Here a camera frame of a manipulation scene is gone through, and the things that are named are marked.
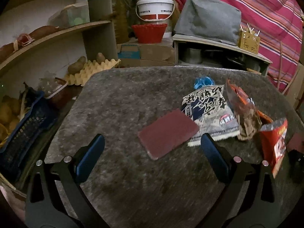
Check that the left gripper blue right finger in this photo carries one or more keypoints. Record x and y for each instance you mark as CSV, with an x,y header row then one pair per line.
x,y
249,197

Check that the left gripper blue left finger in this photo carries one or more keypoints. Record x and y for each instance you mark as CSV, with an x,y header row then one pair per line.
x,y
44,207

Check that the red snack packet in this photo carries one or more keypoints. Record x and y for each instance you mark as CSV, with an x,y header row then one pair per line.
x,y
272,137

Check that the brown paper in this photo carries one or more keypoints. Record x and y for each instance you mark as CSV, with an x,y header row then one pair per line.
x,y
249,124

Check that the black white noodle packet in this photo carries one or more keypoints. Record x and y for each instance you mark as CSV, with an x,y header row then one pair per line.
x,y
208,108

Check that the orange snack bag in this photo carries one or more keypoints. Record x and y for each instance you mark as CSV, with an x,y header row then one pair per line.
x,y
242,103

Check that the dark red box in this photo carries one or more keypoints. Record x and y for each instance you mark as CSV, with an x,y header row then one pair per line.
x,y
167,133

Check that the blue plastic bag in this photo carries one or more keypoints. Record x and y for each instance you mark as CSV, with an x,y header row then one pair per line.
x,y
203,81

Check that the grey shaggy table mat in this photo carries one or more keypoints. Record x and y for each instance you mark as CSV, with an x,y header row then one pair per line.
x,y
127,187

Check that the wooden broom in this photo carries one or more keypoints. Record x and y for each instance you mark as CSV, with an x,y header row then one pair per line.
x,y
288,66

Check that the dark blue plastic crate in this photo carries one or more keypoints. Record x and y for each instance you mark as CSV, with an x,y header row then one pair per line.
x,y
15,152

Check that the wooden chopstick holder box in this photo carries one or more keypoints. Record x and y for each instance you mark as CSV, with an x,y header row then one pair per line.
x,y
249,40

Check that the yellow egg carton tray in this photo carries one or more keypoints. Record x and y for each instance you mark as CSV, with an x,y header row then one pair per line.
x,y
89,69

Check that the red striped hanging cloth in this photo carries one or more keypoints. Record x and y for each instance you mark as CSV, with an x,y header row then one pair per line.
x,y
275,21

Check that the cardboard box under bowl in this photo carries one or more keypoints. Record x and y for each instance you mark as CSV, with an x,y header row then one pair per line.
x,y
145,55

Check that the grey fabric cover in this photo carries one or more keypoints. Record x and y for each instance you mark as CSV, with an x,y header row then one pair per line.
x,y
210,19

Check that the red plastic bowl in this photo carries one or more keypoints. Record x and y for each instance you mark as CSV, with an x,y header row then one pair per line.
x,y
149,33

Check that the wooden corner shelf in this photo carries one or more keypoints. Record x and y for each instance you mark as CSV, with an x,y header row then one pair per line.
x,y
98,35

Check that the white plastic bucket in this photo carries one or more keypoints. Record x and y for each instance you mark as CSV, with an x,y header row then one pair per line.
x,y
154,10

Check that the large yellow oil jug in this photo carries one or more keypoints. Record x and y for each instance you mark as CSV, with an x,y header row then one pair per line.
x,y
122,28

